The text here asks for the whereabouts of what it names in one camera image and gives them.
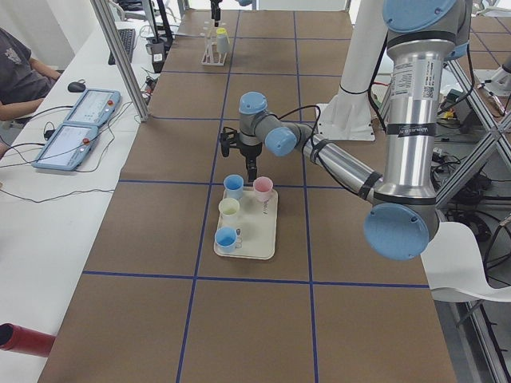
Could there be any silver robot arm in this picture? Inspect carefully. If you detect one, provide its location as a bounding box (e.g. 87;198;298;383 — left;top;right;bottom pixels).
220;1;472;260
210;0;252;27

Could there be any blue cup near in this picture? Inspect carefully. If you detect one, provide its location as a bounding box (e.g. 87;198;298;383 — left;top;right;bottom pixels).
214;227;242;254

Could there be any cream plastic tray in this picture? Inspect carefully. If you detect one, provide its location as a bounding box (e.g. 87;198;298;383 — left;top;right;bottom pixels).
213;188;279;260

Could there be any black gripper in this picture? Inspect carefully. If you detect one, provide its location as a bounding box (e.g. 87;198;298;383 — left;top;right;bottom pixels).
210;0;223;27
219;126;263;182

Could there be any blue cup far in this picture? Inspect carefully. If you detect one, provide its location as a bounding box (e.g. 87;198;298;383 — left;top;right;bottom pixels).
224;174;244;200

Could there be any aluminium frame post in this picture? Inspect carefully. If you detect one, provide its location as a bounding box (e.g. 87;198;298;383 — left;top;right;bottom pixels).
90;0;149;122

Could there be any black computer mouse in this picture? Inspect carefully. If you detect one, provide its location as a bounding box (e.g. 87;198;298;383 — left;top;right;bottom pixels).
67;81;86;93

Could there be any blue cup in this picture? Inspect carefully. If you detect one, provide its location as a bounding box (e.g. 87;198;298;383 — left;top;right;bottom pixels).
224;174;244;200
214;227;242;254

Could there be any grey white cup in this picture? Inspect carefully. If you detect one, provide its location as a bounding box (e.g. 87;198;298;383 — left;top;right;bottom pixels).
216;34;230;54

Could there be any black keyboard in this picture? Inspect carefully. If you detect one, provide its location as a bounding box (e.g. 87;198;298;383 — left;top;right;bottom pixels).
117;28;137;63

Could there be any upper blue teach pendant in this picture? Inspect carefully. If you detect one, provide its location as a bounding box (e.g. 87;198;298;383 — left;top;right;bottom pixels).
65;89;121;127

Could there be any red cylinder bottle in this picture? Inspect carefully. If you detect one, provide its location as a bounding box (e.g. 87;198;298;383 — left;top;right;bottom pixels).
1;323;56;357

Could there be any seated person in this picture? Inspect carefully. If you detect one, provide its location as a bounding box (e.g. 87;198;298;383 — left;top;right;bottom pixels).
1;29;61;121

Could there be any cream white cup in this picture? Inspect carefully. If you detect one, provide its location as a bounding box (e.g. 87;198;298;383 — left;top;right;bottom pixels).
218;197;240;228

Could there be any white wire cup rack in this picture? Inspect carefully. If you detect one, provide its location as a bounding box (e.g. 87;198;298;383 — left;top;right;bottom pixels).
200;20;231;66

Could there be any white chair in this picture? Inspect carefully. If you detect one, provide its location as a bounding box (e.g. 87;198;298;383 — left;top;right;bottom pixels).
421;222;510;303

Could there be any lower blue teach pendant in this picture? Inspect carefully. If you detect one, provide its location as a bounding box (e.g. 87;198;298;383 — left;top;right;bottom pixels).
31;123;99;172

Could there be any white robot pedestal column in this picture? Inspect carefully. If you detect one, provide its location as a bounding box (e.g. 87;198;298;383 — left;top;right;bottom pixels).
318;0;387;141

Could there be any blue teach pendant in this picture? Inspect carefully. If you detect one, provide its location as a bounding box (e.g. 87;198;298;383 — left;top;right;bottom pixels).
65;89;121;127
31;123;99;172

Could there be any pink plastic cup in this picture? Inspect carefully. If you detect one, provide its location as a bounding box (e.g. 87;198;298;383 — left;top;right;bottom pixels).
252;176;274;203

